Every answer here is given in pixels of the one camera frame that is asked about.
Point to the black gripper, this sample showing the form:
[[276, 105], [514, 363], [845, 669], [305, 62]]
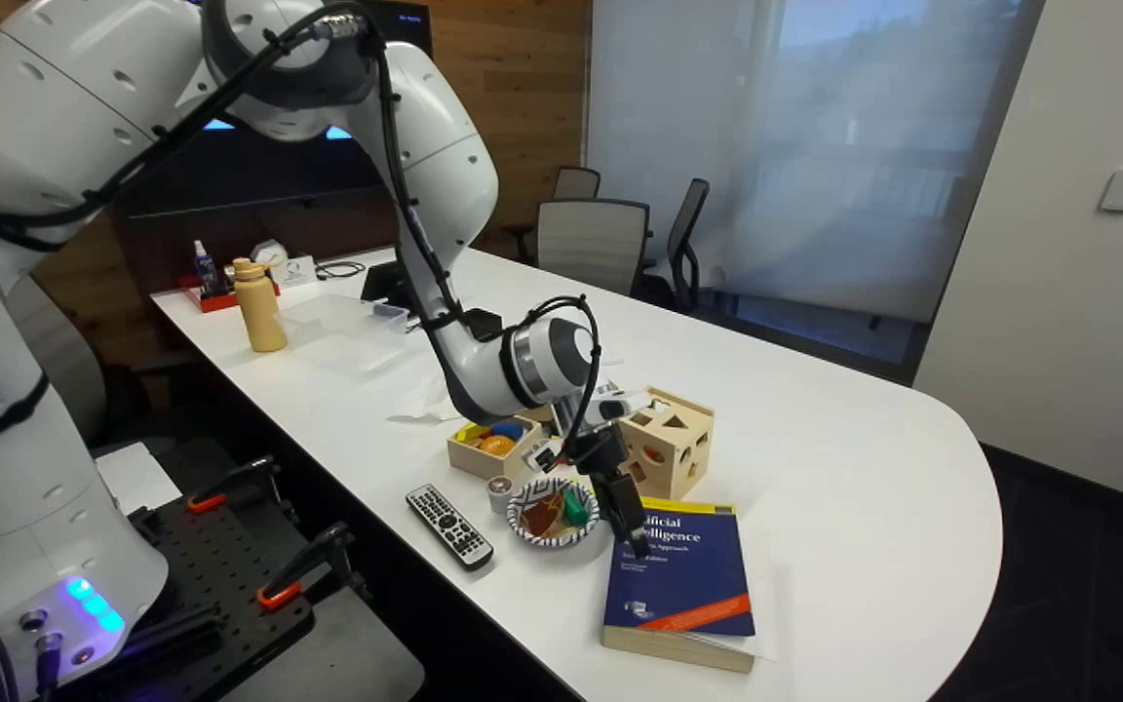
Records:
[[606, 460]]

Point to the blue hardcover book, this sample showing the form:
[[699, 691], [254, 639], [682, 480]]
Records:
[[682, 585]]

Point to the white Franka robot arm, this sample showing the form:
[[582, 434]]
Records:
[[17, 391]]

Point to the patterned bowl with toy fruit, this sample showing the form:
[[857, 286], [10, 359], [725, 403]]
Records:
[[549, 511]]

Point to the wooden shape sorter cube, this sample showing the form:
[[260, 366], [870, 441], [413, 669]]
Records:
[[673, 441]]

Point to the small silver cylinder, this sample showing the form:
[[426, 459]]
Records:
[[501, 493]]

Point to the wooden tray with coloured blocks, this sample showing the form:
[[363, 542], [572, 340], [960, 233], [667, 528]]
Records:
[[491, 448]]

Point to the black remote control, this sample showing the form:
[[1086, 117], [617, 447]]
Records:
[[448, 524]]

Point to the small black box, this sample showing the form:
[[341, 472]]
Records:
[[484, 326]]

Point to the black office chair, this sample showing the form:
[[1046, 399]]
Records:
[[682, 248]]

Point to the grey office chair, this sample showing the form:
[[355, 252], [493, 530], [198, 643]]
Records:
[[589, 242], [576, 179]]

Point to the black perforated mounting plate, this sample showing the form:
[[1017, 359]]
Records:
[[215, 585]]

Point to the tan bottle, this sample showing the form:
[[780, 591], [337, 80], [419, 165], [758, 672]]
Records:
[[260, 309]]

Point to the translucent window blind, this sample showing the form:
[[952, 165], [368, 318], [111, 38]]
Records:
[[838, 143]]

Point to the white objects beside bottle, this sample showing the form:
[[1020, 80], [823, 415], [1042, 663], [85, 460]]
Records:
[[281, 264]]

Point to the red tray with small bottle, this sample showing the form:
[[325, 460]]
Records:
[[210, 281]]

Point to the white paper sheet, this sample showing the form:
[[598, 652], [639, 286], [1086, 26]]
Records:
[[134, 476]]

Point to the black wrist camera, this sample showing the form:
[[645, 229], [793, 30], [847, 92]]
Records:
[[549, 452]]

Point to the large wall monitor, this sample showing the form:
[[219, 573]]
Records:
[[262, 168]]

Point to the white wall light switch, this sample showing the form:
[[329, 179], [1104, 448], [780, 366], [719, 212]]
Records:
[[1120, 192]]

